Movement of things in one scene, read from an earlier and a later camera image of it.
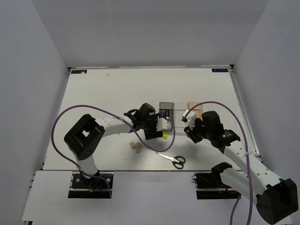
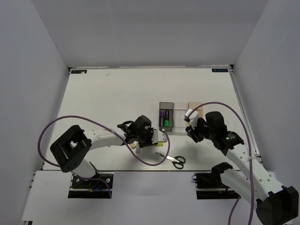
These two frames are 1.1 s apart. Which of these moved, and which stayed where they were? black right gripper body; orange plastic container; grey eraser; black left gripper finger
Moved: black left gripper finger
Stayed: black right gripper body; orange plastic container; grey eraser
